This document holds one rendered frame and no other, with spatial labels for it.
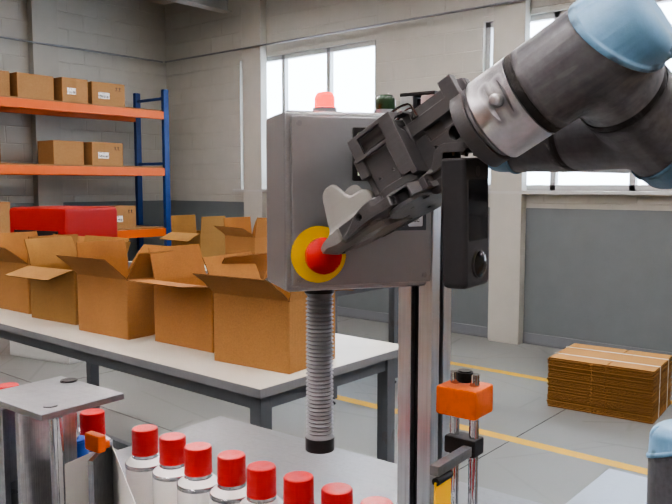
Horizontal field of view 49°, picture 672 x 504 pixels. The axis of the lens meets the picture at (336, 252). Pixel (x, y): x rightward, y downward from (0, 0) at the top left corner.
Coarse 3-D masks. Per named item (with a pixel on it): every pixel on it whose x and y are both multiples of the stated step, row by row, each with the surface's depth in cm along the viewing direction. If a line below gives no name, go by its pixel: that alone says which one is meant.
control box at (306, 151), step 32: (288, 128) 76; (320, 128) 76; (352, 128) 77; (288, 160) 76; (320, 160) 77; (288, 192) 77; (320, 192) 77; (288, 224) 77; (320, 224) 77; (288, 256) 77; (352, 256) 79; (384, 256) 80; (416, 256) 81; (288, 288) 78; (320, 288) 79; (352, 288) 80
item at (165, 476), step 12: (168, 444) 91; (180, 444) 91; (168, 456) 91; (180, 456) 91; (156, 468) 92; (168, 468) 91; (180, 468) 91; (156, 480) 91; (168, 480) 90; (156, 492) 91; (168, 492) 90
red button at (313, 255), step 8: (320, 240) 75; (312, 248) 75; (320, 248) 75; (312, 256) 75; (320, 256) 75; (328, 256) 75; (336, 256) 75; (312, 264) 75; (320, 264) 75; (328, 264) 75; (336, 264) 76; (320, 272) 75; (328, 272) 76
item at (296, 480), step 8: (296, 472) 81; (304, 472) 81; (288, 480) 78; (296, 480) 78; (304, 480) 78; (312, 480) 79; (288, 488) 78; (296, 488) 78; (304, 488) 78; (312, 488) 79; (288, 496) 78; (296, 496) 78; (304, 496) 78; (312, 496) 79
